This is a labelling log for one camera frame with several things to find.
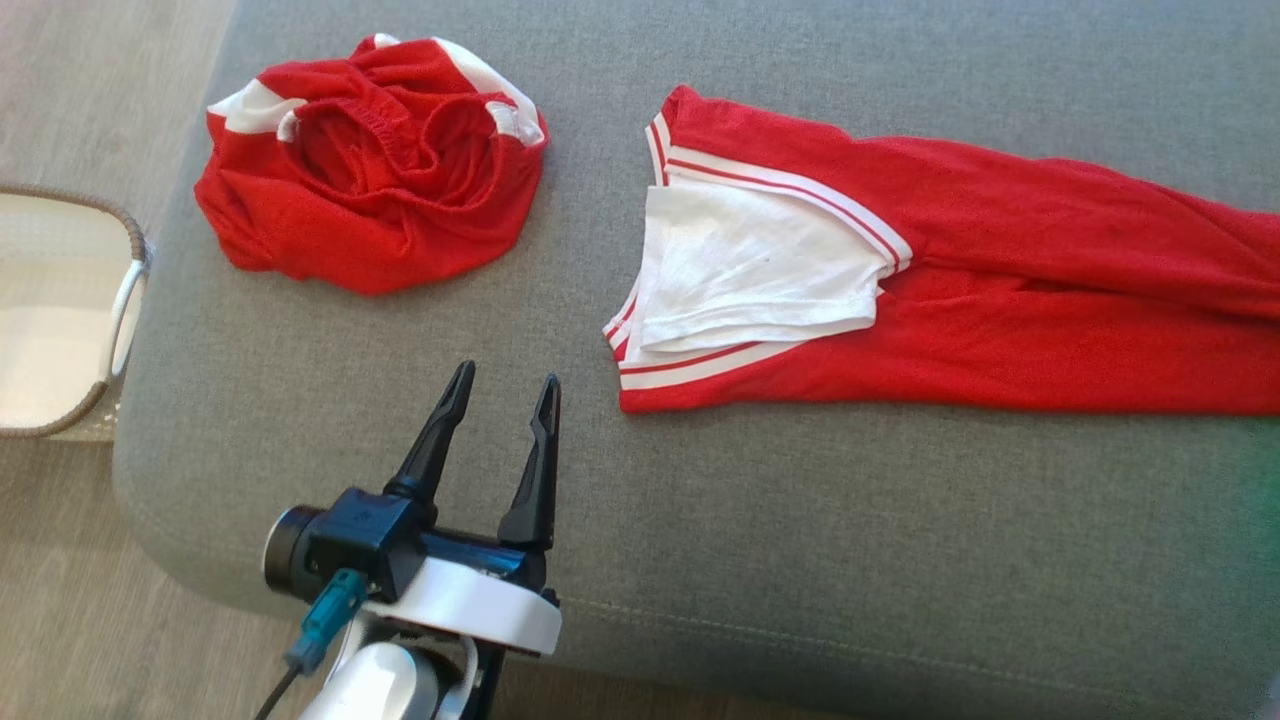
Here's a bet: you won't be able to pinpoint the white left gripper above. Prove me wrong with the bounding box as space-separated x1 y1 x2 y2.
362 360 563 658

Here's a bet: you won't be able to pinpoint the red basketball jersey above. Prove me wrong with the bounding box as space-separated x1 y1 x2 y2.
603 84 1280 416

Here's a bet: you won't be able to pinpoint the crumpled red mesh shorts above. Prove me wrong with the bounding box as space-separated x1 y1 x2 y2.
194 33 550 296

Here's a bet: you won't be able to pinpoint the grey fabric sofa seat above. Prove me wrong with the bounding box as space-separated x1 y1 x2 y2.
112 0 1280 720

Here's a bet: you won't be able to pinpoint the white woven laundry basket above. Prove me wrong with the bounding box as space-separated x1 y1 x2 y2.
0 184 154 441

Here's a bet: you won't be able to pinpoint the teal plug camera cable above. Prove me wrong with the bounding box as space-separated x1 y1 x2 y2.
252 568 369 720

